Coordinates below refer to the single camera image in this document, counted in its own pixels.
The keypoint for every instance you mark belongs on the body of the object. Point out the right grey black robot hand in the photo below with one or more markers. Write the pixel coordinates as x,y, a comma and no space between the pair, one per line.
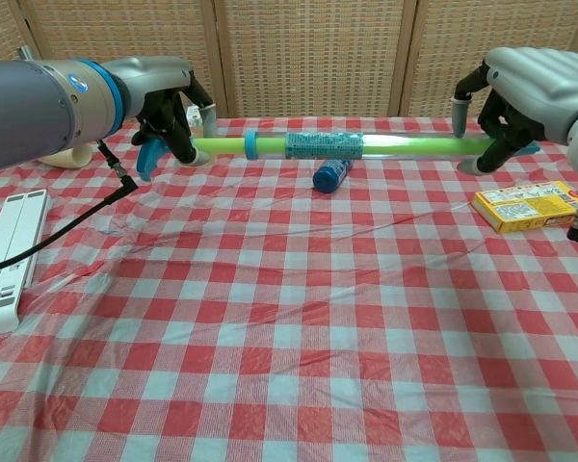
539,86

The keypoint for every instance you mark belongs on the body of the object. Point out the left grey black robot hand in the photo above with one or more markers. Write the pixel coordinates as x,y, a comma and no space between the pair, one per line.
154,79

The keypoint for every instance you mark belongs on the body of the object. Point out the clear tube with blue nozzle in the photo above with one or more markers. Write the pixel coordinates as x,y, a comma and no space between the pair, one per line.
323,144

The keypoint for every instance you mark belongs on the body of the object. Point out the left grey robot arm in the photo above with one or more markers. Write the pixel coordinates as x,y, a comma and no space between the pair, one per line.
29,110

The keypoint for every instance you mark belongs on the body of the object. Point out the clear drink bottle white cap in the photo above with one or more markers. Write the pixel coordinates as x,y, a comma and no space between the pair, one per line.
192,118

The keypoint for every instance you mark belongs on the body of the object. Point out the beige plastic bottle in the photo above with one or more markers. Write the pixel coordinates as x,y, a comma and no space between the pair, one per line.
74,158

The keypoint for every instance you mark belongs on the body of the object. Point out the yellow cardboard box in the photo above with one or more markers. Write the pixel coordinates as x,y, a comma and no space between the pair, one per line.
530,208

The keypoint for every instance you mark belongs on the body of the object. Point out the woven rattan folding screen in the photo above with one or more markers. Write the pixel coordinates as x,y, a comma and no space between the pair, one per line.
313,53

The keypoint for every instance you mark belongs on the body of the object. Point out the dark blue small bottle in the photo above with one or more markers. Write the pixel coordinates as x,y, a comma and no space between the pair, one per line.
330,175

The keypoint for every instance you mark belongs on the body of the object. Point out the white folding stand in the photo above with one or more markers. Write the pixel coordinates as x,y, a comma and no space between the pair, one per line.
9,226

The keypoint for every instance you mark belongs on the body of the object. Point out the red white checkered tablecloth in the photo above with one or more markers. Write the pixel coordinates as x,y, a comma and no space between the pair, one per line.
289,361

